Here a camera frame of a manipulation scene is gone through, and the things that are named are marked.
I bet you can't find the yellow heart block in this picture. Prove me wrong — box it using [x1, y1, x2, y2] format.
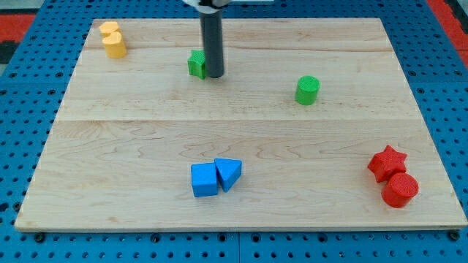
[102, 31, 127, 58]

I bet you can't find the blue cube block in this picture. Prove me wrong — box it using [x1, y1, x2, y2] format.
[191, 162, 218, 197]

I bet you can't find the wooden board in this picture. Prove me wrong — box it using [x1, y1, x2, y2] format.
[15, 18, 467, 233]

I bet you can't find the green cylinder block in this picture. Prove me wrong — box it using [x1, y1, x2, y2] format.
[295, 75, 320, 105]

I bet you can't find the blue triangle block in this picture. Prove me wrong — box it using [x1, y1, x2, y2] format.
[214, 158, 242, 192]

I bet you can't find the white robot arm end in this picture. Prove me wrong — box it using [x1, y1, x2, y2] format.
[182, 0, 275, 15]

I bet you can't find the yellow pentagon block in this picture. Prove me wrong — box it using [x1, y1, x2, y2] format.
[99, 21, 120, 37]

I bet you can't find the red star block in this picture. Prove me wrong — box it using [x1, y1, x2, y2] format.
[367, 145, 407, 183]

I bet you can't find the red cylinder block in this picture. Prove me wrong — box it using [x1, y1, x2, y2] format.
[381, 172, 419, 208]

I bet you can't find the green star block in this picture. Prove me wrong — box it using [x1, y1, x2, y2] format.
[187, 50, 206, 80]

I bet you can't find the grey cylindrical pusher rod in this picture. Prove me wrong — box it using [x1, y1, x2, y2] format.
[200, 11, 224, 78]

